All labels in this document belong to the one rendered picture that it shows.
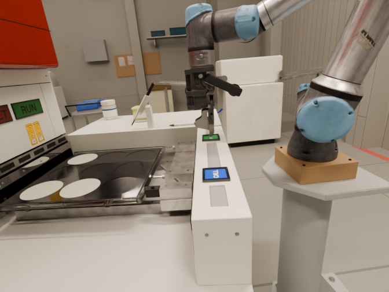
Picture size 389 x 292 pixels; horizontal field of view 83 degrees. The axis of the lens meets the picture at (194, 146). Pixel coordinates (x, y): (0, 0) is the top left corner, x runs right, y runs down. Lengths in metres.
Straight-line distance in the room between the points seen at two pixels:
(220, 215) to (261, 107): 3.00
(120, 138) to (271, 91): 2.68
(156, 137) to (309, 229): 0.65
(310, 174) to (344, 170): 0.11
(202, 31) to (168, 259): 0.55
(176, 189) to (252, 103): 2.79
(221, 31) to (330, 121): 0.34
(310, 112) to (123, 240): 0.52
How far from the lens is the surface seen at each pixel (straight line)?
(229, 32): 0.62
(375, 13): 0.61
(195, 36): 0.65
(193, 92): 0.65
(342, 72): 0.60
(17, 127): 0.85
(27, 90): 0.90
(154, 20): 8.78
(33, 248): 0.66
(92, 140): 0.97
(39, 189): 0.74
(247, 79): 3.31
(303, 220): 0.87
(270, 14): 0.74
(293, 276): 1.05
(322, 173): 0.76
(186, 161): 0.75
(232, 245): 0.39
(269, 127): 3.42
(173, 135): 0.87
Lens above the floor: 1.18
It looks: 19 degrees down
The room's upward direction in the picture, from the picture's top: 5 degrees counter-clockwise
